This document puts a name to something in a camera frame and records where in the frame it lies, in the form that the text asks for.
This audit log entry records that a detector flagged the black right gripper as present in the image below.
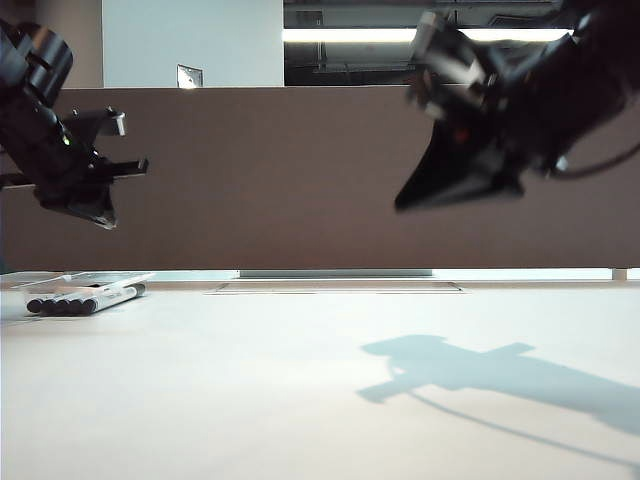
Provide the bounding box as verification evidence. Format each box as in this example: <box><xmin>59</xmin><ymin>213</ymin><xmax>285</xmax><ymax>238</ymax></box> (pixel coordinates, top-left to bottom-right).
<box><xmin>393</xmin><ymin>24</ymin><xmax>557</xmax><ymax>213</ymax></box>

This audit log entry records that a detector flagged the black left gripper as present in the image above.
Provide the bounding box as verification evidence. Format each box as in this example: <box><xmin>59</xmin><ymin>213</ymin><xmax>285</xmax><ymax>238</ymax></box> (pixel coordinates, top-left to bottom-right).
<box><xmin>33</xmin><ymin>110</ymin><xmax>150</xmax><ymax>231</ymax></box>

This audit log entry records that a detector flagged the clear plastic packaging box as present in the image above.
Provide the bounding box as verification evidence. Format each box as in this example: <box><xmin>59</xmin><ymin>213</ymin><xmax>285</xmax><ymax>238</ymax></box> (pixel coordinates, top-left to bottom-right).
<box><xmin>11</xmin><ymin>271</ymin><xmax>157</xmax><ymax>319</ymax></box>

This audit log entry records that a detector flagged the brown desk partition panel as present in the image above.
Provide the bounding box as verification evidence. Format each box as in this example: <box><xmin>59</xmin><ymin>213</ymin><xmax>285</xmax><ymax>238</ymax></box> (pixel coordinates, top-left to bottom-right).
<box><xmin>0</xmin><ymin>85</ymin><xmax>640</xmax><ymax>275</ymax></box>

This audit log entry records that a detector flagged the white ceiling light strip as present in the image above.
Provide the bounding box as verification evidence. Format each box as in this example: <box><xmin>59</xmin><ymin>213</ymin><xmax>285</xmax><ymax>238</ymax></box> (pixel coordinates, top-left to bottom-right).
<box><xmin>282</xmin><ymin>27</ymin><xmax>576</xmax><ymax>44</ymax></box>

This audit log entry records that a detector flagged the beige round column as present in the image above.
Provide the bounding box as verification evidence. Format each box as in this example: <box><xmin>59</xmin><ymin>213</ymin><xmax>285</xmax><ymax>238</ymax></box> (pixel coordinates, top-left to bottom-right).
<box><xmin>35</xmin><ymin>0</ymin><xmax>104</xmax><ymax>91</ymax></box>

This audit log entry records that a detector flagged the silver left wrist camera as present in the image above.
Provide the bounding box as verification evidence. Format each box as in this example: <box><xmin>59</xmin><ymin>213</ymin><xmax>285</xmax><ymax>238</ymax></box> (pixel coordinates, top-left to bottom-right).
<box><xmin>98</xmin><ymin>106</ymin><xmax>128</xmax><ymax>138</ymax></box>

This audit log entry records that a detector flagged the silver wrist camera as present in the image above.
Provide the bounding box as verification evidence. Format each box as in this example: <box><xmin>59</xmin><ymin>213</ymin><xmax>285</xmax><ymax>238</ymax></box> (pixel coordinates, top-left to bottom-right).
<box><xmin>98</xmin><ymin>106</ymin><xmax>128</xmax><ymax>138</ymax></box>
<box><xmin>410</xmin><ymin>9</ymin><xmax>447</xmax><ymax>54</ymax></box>

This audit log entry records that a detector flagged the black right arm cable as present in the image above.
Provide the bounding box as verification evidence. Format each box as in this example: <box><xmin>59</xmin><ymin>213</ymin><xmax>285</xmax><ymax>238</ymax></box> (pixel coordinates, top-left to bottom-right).
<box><xmin>549</xmin><ymin>143</ymin><xmax>640</xmax><ymax>180</ymax></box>

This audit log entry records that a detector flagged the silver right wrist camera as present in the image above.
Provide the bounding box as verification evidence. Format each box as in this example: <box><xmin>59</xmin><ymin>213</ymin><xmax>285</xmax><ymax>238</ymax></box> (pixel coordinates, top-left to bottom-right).
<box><xmin>410</xmin><ymin>9</ymin><xmax>447</xmax><ymax>54</ymax></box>

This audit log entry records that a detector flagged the white desk cable flap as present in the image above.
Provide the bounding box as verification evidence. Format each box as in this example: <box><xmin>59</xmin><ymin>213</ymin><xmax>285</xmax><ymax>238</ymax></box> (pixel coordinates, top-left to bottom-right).
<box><xmin>203</xmin><ymin>281</ymin><xmax>472</xmax><ymax>297</ymax></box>

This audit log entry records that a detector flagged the silver metal wall plate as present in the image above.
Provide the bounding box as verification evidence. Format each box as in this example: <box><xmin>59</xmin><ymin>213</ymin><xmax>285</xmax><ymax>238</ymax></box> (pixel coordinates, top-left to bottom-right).
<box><xmin>175</xmin><ymin>64</ymin><xmax>203</xmax><ymax>91</ymax></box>

